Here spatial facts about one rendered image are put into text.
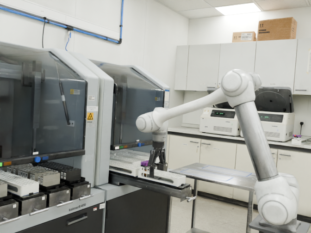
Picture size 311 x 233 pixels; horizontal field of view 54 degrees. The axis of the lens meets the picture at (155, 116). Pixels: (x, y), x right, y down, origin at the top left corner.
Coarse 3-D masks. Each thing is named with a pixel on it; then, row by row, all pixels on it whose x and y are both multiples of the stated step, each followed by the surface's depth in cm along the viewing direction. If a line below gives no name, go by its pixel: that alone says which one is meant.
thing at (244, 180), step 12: (180, 168) 227; (192, 168) 230; (204, 168) 232; (216, 168) 235; (228, 168) 238; (204, 180) 202; (216, 180) 198; (228, 180) 200; (240, 180) 202; (252, 180) 204; (252, 192) 184; (168, 204) 217; (252, 204) 185; (168, 216) 217; (192, 216) 254; (168, 228) 218; (192, 228) 251
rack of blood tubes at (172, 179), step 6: (138, 174) 195; (156, 174) 187; (162, 174) 187; (168, 174) 189; (174, 174) 188; (156, 180) 187; (162, 180) 194; (168, 180) 194; (174, 180) 180; (180, 180) 181
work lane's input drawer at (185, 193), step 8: (112, 176) 205; (120, 176) 201; (128, 176) 199; (136, 176) 197; (128, 184) 197; (136, 184) 194; (144, 184) 190; (152, 184) 187; (160, 184) 185; (168, 184) 182; (184, 184) 184; (160, 192) 184; (168, 192) 180; (176, 192) 177; (184, 192) 179
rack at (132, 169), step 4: (112, 160) 220; (112, 164) 207; (116, 164) 207; (120, 164) 208; (124, 164) 209; (128, 164) 209; (132, 164) 210; (112, 168) 210; (116, 168) 211; (120, 168) 212; (124, 168) 201; (128, 168) 200; (132, 168) 198; (136, 168) 198; (140, 168) 201; (120, 172) 203; (124, 172) 201; (128, 172) 209; (132, 172) 198; (136, 172) 197
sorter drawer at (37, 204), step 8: (8, 192) 150; (32, 192) 150; (40, 192) 153; (16, 200) 145; (24, 200) 144; (32, 200) 147; (40, 200) 151; (24, 208) 144; (32, 208) 147; (40, 208) 151; (48, 208) 150
